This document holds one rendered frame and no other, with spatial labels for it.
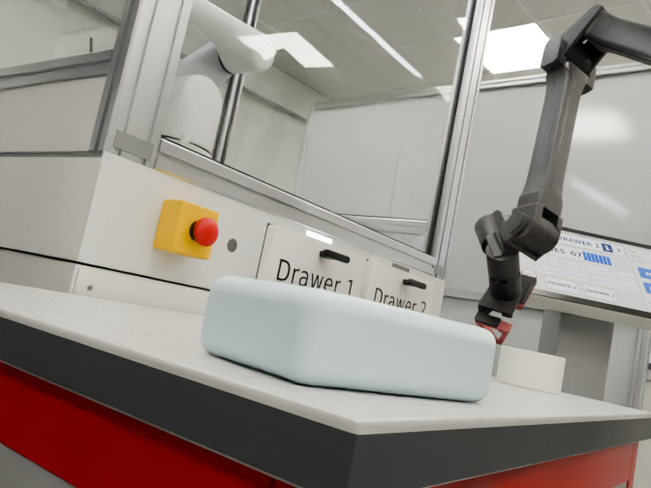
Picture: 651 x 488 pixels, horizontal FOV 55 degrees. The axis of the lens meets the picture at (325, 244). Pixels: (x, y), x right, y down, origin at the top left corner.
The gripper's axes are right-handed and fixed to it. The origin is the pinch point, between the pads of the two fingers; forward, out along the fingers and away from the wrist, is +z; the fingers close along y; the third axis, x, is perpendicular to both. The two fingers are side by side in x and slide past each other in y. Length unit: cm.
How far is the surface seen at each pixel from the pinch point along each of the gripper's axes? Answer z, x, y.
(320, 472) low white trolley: -76, 27, 70
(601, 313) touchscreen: 38, 6, -43
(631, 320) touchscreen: 42, 12, -47
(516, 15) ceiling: 61, -114, -279
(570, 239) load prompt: 33, -9, -63
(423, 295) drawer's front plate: 10.3, -25.0, -8.7
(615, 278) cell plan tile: 39, 5, -57
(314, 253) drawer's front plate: -25.1, -27.8, 17.5
